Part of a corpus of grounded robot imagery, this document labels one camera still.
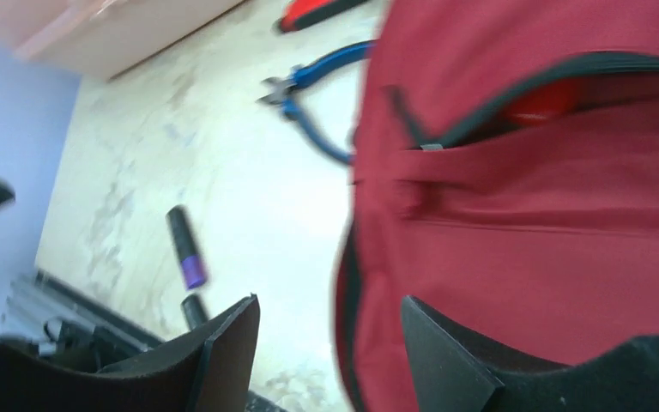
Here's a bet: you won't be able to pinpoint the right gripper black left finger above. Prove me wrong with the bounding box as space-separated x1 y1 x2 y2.
0 294 260 411

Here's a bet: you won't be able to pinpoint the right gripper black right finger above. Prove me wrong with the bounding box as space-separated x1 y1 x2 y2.
401 296 659 411

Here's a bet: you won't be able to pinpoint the red backpack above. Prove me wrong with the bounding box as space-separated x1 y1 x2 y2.
335 1 659 411

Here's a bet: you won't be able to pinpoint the red black glue stick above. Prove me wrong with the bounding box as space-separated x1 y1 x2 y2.
500 78 584 127

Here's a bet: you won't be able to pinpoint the orange black highlighter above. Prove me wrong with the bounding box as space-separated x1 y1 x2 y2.
180 294 209 330

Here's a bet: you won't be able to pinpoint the purple black highlighter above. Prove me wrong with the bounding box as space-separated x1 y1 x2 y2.
166 205 208 290

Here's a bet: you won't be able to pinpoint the pink plastic storage box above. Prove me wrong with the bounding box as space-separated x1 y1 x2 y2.
0 0 240 80

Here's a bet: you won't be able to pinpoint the blue handled pliers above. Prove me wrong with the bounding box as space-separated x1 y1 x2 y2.
257 39 375 166

